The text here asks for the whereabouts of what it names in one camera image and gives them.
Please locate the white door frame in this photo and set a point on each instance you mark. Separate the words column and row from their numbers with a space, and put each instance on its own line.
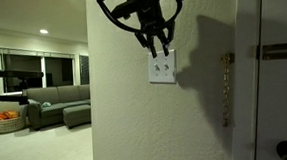
column 245, row 83

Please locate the large dark window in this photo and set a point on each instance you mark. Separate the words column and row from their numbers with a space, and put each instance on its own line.
column 19, row 62

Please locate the white light switch toggle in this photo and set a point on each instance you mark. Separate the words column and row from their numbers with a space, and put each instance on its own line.
column 166, row 66
column 156, row 67

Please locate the black bar camera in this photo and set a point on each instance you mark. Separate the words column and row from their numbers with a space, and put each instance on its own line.
column 16, row 73

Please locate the round ceiling light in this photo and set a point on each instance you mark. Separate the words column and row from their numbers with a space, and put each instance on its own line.
column 43, row 31

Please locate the grey ottoman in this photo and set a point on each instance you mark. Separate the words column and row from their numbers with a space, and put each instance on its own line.
column 77, row 115

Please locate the woven basket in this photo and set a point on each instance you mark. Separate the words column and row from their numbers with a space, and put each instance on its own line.
column 9, row 125

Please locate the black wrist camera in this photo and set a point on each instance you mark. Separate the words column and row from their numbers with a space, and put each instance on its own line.
column 124, row 9

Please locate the small dark window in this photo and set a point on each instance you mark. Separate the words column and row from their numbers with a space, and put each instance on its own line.
column 84, row 69

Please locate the teal cloth item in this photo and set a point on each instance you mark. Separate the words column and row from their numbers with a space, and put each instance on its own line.
column 46, row 104

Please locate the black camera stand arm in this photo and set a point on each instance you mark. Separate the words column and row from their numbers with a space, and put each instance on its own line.
column 4, row 98

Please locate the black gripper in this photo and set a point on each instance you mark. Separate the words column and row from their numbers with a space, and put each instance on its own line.
column 149, row 14

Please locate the grey sofa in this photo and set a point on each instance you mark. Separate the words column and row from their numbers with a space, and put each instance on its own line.
column 50, row 112

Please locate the white double switch plate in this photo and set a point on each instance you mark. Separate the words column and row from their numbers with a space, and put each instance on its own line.
column 165, row 76

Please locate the orange cloth bundle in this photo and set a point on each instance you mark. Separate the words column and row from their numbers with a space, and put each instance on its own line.
column 5, row 114

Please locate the white door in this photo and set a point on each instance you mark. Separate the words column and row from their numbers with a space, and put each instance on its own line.
column 281, row 95

